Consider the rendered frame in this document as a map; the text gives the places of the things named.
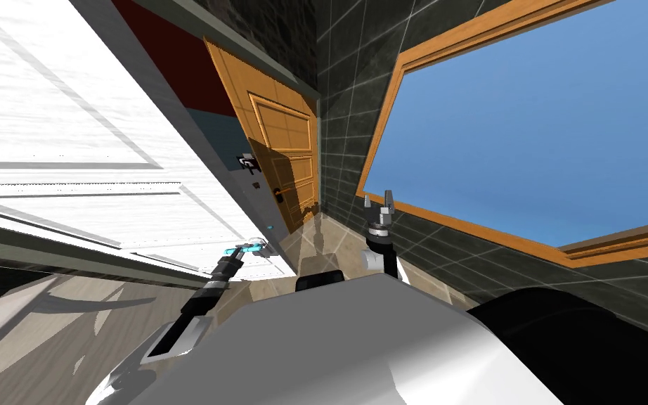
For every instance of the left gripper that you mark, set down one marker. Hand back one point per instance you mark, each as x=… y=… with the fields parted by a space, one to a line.
x=234 y=253

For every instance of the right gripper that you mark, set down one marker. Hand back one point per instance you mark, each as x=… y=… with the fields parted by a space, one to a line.
x=381 y=218

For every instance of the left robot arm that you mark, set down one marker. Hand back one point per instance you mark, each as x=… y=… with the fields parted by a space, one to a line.
x=207 y=292

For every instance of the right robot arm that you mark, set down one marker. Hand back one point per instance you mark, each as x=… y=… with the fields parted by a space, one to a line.
x=571 y=349

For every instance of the orange wooden door leaf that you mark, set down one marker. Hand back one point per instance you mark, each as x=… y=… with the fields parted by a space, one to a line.
x=279 y=129

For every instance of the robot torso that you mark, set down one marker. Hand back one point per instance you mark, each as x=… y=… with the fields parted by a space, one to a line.
x=324 y=349

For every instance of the orange framed window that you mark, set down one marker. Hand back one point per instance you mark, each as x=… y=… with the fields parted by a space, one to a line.
x=526 y=124

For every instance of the white panelled door leaf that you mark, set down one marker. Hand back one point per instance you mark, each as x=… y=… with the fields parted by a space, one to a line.
x=65 y=112

